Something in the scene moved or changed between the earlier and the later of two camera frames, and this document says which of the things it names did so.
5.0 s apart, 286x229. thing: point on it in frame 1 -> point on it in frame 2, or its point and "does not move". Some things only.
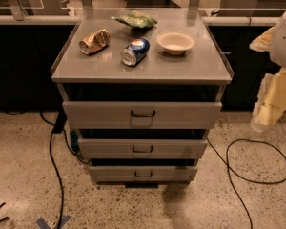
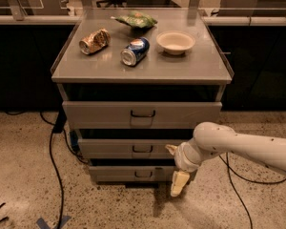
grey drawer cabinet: [142, 87] does not move
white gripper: [285, 42] -> [181, 157]
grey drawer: [143, 148] does not move
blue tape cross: [44, 225] does not move
